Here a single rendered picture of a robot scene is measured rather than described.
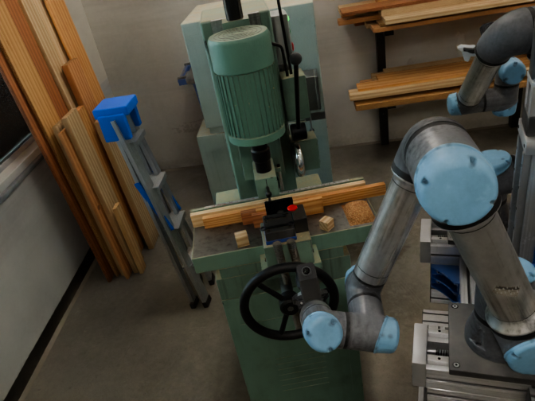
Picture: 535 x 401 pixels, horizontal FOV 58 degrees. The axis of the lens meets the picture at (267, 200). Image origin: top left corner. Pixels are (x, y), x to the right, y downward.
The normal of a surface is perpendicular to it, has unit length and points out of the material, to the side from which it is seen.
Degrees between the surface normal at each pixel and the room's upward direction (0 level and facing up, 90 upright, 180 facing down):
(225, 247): 0
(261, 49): 90
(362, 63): 90
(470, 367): 0
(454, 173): 83
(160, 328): 1
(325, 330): 59
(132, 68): 90
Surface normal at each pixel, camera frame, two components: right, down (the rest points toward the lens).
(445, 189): -0.13, 0.43
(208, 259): 0.09, 0.51
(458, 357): -0.16, -0.84
